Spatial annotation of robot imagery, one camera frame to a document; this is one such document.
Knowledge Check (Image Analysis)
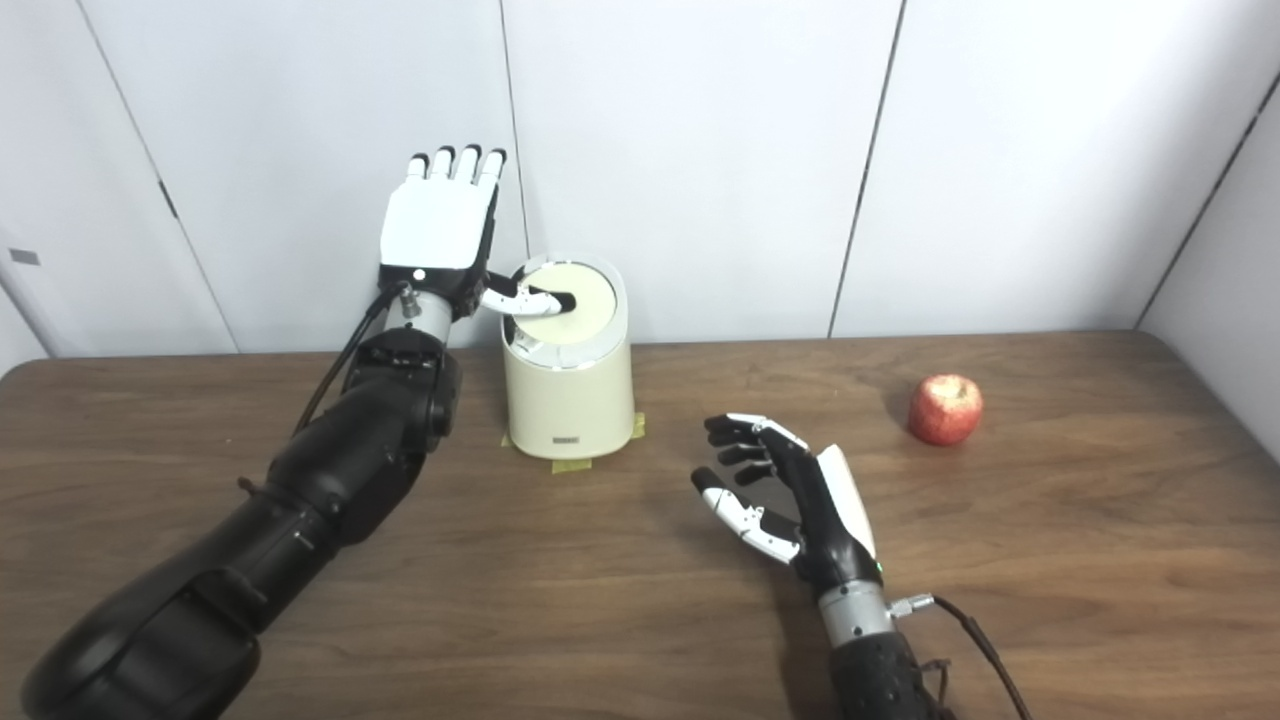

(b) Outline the white and black left hand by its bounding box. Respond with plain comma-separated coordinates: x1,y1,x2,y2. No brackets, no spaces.
378,145,579,323

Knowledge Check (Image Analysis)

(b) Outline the white and black right hand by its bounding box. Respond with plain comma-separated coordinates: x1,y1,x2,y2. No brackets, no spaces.
690,413,886,593

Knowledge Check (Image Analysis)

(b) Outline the red apple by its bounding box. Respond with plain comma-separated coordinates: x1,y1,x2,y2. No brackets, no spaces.
907,374,984,447

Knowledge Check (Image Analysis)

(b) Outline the cream round bin lid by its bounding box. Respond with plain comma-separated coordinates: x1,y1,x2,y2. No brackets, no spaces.
512,262,617,347

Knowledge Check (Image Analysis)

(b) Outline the cream-colored bin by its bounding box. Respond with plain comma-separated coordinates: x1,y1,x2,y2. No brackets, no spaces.
500,255,636,461

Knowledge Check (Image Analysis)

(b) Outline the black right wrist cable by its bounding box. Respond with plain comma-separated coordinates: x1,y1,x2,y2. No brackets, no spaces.
890,593,1031,720

